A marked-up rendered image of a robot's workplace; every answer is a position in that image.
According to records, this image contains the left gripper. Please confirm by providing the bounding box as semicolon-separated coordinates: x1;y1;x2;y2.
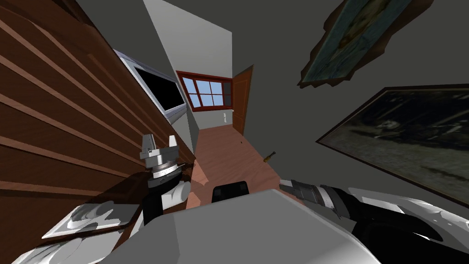
139;133;181;171

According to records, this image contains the brown slatted cupboard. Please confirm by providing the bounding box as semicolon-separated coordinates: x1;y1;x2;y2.
0;0;197;259

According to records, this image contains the dark picture in brown frame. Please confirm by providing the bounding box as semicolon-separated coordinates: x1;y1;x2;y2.
315;84;469;210

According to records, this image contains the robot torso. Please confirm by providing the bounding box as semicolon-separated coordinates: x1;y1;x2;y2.
109;180;382;264

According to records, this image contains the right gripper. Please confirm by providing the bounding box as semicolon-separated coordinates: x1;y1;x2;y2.
279;179;323;207

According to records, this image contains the silver framed black screen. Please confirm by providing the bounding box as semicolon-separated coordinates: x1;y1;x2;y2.
113;49;187;126

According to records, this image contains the brown door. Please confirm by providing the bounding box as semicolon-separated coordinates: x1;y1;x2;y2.
231;65;255;137

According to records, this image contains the red framed window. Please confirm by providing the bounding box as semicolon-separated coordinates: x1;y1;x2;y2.
175;70;234;112

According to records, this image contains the blue picture in brown frame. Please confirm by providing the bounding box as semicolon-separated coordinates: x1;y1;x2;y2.
296;0;435;89

